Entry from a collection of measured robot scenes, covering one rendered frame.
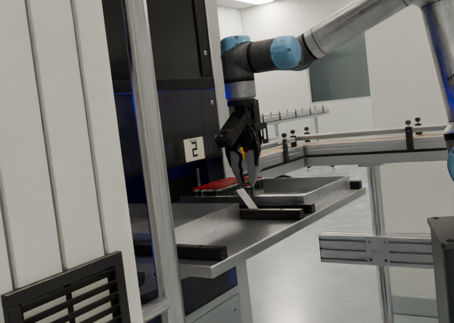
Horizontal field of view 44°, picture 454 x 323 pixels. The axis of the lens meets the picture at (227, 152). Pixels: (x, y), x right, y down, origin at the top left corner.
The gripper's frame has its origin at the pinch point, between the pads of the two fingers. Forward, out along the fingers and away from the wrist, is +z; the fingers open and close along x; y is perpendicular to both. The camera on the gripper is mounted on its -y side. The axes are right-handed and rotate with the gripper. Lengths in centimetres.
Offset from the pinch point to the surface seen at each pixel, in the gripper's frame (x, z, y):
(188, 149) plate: 17.7, -8.7, 1.7
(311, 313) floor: 59, 94, 142
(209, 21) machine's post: 18, -43, 18
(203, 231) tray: -8.5, 4.7, -30.1
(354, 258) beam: 14, 48, 96
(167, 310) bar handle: -36, 1, -74
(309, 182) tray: -8.8, 3.2, 17.0
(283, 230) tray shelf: -22.3, 5.6, -23.5
